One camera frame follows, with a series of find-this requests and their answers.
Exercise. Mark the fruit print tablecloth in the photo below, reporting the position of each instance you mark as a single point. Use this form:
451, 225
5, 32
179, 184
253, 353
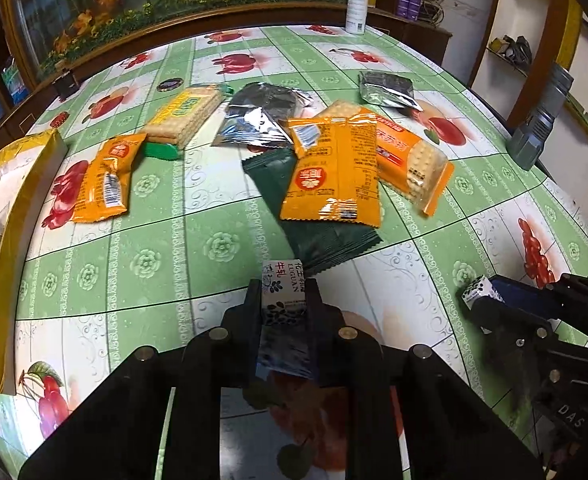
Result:
198, 220

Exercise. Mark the orange label cracker packet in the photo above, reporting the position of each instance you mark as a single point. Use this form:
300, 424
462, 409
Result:
414, 165

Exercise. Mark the small orange snack packet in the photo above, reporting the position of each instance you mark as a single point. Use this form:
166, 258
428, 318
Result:
103, 180

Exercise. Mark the white spray bottle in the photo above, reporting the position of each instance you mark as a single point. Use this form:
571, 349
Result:
356, 5

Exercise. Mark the large orange snack packet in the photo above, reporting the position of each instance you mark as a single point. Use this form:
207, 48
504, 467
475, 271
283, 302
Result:
334, 175

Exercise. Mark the green white plastic bag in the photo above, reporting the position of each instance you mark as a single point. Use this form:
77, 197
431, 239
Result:
12, 80

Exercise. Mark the grey silver foil packet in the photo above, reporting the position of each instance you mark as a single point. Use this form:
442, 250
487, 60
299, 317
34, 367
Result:
386, 87

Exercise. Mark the gold cardboard box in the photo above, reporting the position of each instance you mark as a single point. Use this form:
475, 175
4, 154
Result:
18, 200

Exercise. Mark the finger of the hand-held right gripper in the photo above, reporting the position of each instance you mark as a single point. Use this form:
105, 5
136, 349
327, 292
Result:
519, 327
524, 297

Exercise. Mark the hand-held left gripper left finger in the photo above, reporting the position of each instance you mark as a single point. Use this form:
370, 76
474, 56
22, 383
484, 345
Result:
251, 320

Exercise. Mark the green label cracker packet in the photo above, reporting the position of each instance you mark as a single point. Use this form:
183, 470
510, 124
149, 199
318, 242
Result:
183, 115

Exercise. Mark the dark round cap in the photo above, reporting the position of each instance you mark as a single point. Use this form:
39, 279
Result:
169, 85

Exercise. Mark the dark foil packet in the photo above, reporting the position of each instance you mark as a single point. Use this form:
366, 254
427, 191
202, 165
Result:
269, 97

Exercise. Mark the shiny silver foil packet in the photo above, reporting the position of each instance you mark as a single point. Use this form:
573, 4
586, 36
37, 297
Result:
246, 130

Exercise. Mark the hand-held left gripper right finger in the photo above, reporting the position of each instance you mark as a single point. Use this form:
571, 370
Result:
316, 320

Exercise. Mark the dark liquid bottle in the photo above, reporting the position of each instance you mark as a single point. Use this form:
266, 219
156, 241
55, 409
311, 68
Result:
66, 85

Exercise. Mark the dark green snack packet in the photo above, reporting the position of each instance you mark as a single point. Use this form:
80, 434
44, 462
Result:
319, 240

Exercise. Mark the grey flashlight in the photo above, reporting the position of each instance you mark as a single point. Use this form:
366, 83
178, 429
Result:
536, 130

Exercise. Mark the dark tool pile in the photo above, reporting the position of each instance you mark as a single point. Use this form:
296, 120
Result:
511, 49

